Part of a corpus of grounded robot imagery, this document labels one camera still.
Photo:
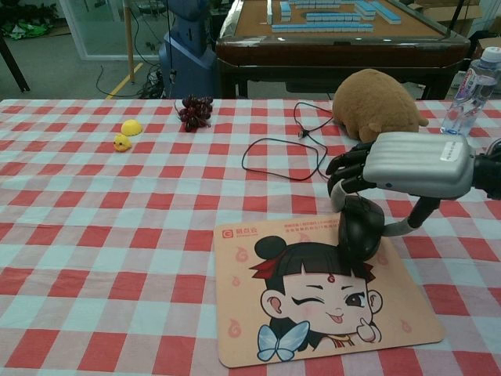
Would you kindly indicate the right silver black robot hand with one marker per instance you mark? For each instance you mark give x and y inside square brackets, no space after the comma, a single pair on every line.
[419,164]

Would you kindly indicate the black computer mouse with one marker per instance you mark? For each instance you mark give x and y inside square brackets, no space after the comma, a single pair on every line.
[360,231]

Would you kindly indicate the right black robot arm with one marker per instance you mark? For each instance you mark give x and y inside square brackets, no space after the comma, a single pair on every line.
[489,168]

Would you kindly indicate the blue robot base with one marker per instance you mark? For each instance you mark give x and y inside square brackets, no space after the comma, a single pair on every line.
[188,55]

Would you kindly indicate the cartoon girl mouse pad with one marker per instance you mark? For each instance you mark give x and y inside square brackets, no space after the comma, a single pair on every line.
[313,297]

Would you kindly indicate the brown plush capybara toy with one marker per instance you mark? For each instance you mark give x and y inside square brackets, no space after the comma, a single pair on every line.
[372,105]

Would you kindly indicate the clear plastic water bottle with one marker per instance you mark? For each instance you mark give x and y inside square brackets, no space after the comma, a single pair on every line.
[467,94]

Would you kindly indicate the brown mahjong table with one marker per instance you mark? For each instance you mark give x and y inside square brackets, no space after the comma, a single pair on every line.
[344,47]

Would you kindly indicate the blue mahjong tile set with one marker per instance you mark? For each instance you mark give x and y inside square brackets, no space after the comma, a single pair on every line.
[325,15]

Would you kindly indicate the dark red grape bunch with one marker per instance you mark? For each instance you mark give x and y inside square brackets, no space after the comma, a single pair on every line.
[194,111]

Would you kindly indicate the yellow half-sphere shell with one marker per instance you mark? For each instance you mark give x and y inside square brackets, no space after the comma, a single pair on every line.
[131,127]

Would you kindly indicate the yellow rubber duck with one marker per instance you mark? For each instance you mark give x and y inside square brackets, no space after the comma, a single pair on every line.
[121,143]

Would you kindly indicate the red white checkered tablecloth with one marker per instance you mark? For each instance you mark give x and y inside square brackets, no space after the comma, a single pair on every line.
[117,235]

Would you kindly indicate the wooden pole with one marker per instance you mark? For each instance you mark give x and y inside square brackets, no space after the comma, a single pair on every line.
[129,39]

